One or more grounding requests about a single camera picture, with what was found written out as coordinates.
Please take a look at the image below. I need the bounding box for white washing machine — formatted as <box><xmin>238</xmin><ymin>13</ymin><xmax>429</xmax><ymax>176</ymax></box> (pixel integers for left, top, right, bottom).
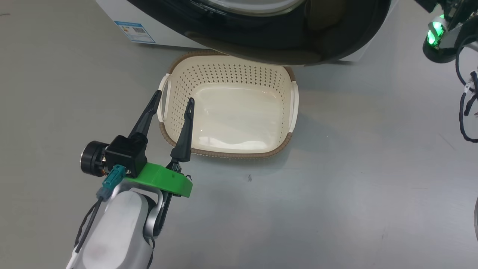
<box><xmin>95</xmin><ymin>0</ymin><xmax>400</xmax><ymax>64</ymax></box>

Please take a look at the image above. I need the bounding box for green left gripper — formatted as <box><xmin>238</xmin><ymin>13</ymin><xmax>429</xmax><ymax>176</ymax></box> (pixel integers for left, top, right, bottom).
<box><xmin>125</xmin><ymin>90</ymin><xmax>195</xmax><ymax>198</ymax></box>

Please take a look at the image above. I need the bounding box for blue energy label sticker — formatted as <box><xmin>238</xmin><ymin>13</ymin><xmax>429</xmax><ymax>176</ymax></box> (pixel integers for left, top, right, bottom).
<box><xmin>114</xmin><ymin>21</ymin><xmax>156</xmax><ymax>44</ymax></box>

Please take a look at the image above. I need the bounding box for black glass washing machine door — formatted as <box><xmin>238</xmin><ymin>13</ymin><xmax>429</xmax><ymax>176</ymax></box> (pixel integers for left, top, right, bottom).
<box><xmin>125</xmin><ymin>0</ymin><xmax>392</xmax><ymax>67</ymax></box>

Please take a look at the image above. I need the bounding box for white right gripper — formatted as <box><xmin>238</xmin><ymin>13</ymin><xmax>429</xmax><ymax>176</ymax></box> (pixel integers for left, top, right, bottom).
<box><xmin>427</xmin><ymin>14</ymin><xmax>448</xmax><ymax>47</ymax></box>

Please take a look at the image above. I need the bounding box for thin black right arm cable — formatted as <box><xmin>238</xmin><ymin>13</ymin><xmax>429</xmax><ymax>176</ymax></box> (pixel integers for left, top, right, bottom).
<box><xmin>455</xmin><ymin>35</ymin><xmax>478</xmax><ymax>143</ymax></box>

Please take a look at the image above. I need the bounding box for cream perforated laundry basket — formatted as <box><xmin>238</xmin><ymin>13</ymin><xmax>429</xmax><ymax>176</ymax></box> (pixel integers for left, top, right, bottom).
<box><xmin>157</xmin><ymin>50</ymin><xmax>299</xmax><ymax>159</ymax></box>

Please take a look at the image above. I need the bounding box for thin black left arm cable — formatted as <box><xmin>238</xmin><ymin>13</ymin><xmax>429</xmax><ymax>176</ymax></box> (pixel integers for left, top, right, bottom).
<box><xmin>73</xmin><ymin>196</ymin><xmax>105</xmax><ymax>262</ymax></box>

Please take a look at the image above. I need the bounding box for teal left cable connector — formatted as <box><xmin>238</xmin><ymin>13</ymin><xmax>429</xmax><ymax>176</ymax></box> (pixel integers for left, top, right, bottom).
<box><xmin>96</xmin><ymin>164</ymin><xmax>129</xmax><ymax>200</ymax></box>

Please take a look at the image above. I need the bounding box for black round left gripper motor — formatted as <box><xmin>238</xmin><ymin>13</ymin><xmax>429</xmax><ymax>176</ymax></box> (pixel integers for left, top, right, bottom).
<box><xmin>80</xmin><ymin>141</ymin><xmax>111</xmax><ymax>177</ymax></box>

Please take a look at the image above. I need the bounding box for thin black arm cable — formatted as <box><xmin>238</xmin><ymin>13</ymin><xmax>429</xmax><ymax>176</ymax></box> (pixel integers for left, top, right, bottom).
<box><xmin>73</xmin><ymin>196</ymin><xmax>105</xmax><ymax>262</ymax></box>
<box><xmin>455</xmin><ymin>35</ymin><xmax>478</xmax><ymax>143</ymax></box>

